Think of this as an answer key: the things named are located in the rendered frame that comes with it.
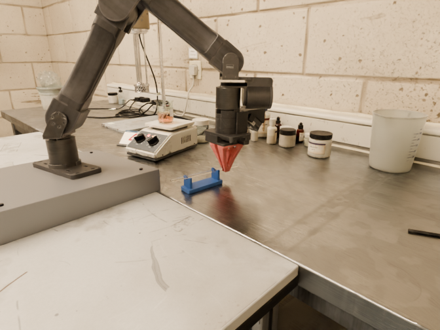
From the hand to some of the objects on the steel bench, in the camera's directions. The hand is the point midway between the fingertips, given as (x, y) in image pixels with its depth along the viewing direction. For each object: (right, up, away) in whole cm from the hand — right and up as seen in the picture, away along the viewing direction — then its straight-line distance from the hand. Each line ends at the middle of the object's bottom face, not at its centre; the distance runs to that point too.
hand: (226, 167), depth 77 cm
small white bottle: (+17, +8, +32) cm, 38 cm away
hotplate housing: (-19, +6, +25) cm, 32 cm away
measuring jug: (+47, 0, +10) cm, 48 cm away
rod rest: (-6, -4, -3) cm, 8 cm away
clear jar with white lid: (-8, +9, +35) cm, 37 cm away
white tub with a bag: (-96, +32, +100) cm, 142 cm away
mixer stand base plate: (-36, +19, +63) cm, 75 cm away
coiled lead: (-55, +26, +83) cm, 103 cm away
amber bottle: (+27, +9, +34) cm, 45 cm away
